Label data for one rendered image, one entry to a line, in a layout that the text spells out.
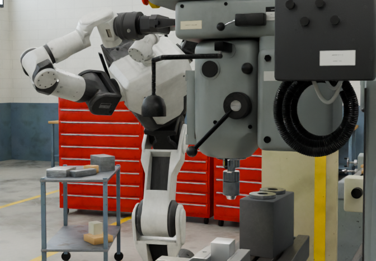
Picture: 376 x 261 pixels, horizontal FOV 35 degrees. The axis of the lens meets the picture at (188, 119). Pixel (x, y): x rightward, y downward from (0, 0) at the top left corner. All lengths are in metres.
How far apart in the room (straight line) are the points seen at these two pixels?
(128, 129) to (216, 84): 5.34
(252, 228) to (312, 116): 0.63
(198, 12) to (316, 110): 0.40
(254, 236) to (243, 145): 0.51
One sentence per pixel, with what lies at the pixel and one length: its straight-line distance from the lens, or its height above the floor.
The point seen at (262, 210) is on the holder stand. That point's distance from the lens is 2.01.
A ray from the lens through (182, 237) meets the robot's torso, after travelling 2.36.
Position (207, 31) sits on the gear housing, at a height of 1.65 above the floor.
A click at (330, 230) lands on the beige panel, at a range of 3.45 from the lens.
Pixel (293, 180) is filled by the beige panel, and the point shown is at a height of 0.99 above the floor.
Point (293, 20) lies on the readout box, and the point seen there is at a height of 1.64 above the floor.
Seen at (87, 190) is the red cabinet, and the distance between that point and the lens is 7.20.
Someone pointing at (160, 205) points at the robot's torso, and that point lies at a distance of 2.33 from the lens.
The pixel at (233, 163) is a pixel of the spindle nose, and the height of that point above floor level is 1.29.
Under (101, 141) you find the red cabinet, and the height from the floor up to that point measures 0.89.
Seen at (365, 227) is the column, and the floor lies 1.17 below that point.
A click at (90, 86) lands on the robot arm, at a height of 1.51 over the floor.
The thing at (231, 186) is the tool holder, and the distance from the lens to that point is 1.68.
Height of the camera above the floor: 1.50
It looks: 3 degrees down
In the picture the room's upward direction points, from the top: straight up
